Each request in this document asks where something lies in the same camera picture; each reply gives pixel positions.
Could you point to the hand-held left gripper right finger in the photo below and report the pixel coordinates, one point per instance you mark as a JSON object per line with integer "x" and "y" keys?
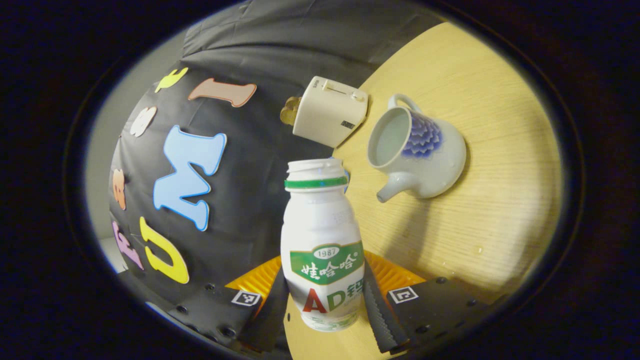
{"x": 382, "y": 320}

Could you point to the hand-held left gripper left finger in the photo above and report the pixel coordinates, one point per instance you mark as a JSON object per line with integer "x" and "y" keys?
{"x": 270, "y": 320}

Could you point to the white water bottle green label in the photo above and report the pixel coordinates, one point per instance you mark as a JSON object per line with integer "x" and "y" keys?
{"x": 322, "y": 225}

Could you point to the white teacup blue flower print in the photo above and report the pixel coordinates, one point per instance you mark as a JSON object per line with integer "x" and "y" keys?
{"x": 430, "y": 160}

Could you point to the black backdrop cloth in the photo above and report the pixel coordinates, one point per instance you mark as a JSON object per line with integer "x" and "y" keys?
{"x": 250, "y": 200}

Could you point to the brown toast slices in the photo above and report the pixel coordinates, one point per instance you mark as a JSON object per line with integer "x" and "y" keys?
{"x": 290, "y": 111}

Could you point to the white toaster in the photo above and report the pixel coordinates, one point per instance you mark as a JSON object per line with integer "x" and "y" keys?
{"x": 330, "y": 112}

